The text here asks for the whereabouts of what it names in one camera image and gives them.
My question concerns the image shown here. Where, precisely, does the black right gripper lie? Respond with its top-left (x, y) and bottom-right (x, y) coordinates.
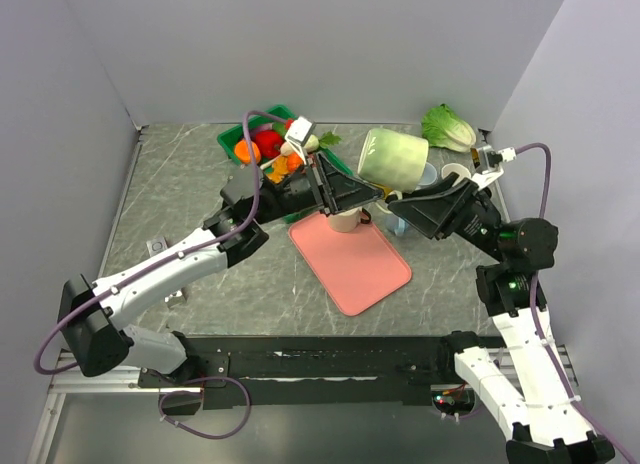
top-left (385, 170), bottom-right (506, 261)

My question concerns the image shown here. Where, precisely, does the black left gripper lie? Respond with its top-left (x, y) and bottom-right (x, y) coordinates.
top-left (252, 151), bottom-right (385, 226)

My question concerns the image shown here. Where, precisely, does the beige pink mug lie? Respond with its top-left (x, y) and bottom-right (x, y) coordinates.
top-left (328, 207), bottom-right (371, 233)

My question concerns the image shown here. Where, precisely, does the light blue faceted mug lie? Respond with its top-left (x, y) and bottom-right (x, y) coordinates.
top-left (376, 200), bottom-right (409, 237)

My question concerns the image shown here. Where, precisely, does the pale blue grey mug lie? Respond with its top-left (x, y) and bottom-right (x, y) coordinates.
top-left (416, 162), bottom-right (439, 189)

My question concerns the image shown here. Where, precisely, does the dark grey mug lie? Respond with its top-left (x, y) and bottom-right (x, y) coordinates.
top-left (441, 163), bottom-right (472, 186)

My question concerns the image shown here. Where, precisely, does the light green mug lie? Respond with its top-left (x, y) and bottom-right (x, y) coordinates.
top-left (357, 128), bottom-right (429, 193)

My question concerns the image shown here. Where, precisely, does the yellow mug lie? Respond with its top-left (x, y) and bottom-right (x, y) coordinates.
top-left (375, 184), bottom-right (393, 198)

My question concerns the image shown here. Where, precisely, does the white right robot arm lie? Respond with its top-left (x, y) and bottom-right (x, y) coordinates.
top-left (386, 178), bottom-right (616, 463)

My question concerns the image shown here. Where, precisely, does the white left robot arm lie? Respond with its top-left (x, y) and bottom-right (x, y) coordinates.
top-left (59, 154), bottom-right (383, 386)

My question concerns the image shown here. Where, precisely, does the white toy radish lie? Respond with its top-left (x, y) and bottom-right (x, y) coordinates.
top-left (280, 131), bottom-right (342, 156)

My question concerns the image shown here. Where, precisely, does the small orange toy pumpkin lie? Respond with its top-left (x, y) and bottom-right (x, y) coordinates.
top-left (286, 153), bottom-right (305, 174)

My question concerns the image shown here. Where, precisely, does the yellow toy ginger root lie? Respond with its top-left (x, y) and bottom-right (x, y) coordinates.
top-left (266, 156), bottom-right (290, 183)

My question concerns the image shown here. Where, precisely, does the red toy bell pepper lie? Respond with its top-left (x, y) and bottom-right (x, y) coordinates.
top-left (253, 130), bottom-right (284, 159)

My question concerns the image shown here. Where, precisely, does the pink plastic tray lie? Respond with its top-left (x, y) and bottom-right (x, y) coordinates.
top-left (289, 213), bottom-right (412, 316)

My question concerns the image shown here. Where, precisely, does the green toy cabbage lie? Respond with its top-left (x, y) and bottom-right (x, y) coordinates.
top-left (421, 104), bottom-right (476, 153)

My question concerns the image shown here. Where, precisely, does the orange toy persimmon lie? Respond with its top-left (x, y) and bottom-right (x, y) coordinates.
top-left (233, 139), bottom-right (262, 165)

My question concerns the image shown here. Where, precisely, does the green plastic bin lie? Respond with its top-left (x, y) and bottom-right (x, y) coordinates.
top-left (216, 104), bottom-right (351, 225)

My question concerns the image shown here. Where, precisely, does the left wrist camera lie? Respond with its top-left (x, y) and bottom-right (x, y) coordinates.
top-left (285, 116), bottom-right (316, 163)

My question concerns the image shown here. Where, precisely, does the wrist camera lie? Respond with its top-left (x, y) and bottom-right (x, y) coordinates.
top-left (285, 116), bottom-right (316, 163)
top-left (471, 144), bottom-right (516, 190)

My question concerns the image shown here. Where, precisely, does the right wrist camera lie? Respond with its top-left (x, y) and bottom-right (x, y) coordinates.
top-left (471, 144), bottom-right (516, 190)

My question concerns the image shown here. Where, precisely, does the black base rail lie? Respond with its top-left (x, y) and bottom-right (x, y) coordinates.
top-left (138, 336), bottom-right (471, 410)

